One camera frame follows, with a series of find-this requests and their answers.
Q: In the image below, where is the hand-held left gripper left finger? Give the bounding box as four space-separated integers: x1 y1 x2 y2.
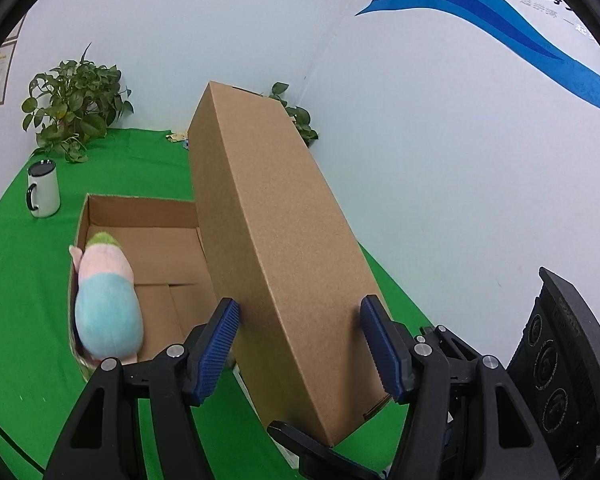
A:
42 298 241 480

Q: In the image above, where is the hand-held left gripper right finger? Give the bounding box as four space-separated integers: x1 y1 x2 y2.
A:
359 294 564 480

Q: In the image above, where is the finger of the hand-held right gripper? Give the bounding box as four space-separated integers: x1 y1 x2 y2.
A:
418 325 481 361
267 420 387 480

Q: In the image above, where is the cardboard tray box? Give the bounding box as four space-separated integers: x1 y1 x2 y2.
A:
67 193 247 382

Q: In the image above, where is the pastel plush toy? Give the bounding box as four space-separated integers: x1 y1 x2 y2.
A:
68 231 144 365

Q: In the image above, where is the long brown cardboard box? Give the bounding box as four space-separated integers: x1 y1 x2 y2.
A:
187 81 397 448

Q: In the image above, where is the white enamel mug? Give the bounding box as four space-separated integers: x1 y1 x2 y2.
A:
26 159 62 219

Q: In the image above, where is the small potted pothos plant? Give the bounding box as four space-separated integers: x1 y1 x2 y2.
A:
267 81 319 149

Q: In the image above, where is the large potted pothos plant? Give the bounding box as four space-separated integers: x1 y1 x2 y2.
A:
21 42 134 164

